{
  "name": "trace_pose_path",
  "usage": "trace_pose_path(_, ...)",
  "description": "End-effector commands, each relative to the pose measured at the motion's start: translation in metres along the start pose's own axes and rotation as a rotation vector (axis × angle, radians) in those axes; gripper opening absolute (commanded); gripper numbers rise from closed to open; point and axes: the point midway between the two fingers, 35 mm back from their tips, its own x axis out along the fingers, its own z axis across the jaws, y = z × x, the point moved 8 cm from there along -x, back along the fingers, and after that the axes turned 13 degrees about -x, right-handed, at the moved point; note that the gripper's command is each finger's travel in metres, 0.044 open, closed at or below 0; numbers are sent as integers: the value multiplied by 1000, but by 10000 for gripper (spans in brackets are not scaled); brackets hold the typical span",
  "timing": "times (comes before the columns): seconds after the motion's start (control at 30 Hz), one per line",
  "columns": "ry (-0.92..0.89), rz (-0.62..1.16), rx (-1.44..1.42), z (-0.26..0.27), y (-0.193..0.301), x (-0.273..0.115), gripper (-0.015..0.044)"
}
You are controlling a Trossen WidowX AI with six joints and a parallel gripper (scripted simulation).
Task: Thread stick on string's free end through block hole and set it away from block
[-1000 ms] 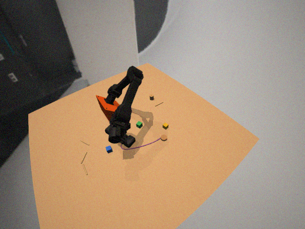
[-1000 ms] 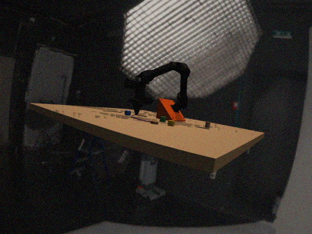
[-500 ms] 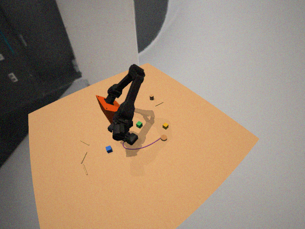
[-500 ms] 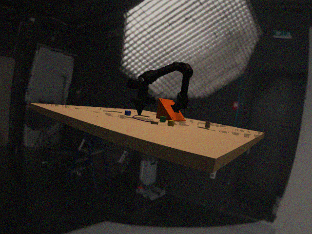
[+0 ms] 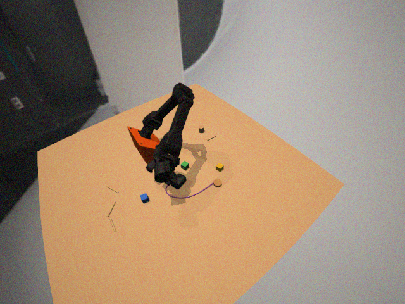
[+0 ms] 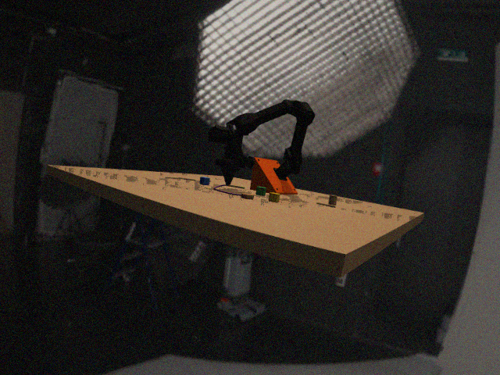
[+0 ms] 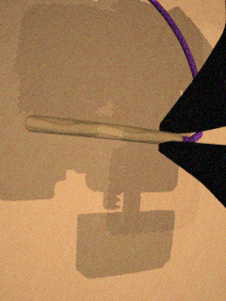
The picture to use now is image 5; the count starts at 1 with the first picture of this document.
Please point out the small yellow block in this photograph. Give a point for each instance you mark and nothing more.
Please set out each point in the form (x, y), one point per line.
(219, 167)

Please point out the round wooden button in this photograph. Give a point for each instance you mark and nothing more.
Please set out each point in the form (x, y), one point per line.
(217, 183)

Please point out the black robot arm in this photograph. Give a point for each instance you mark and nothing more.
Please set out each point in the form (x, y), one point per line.
(168, 150)

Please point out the green block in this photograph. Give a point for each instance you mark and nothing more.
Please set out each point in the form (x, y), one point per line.
(184, 165)

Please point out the small blue cube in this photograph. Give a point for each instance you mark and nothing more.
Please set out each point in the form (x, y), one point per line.
(144, 198)

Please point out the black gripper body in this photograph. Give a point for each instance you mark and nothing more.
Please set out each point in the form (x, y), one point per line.
(176, 181)

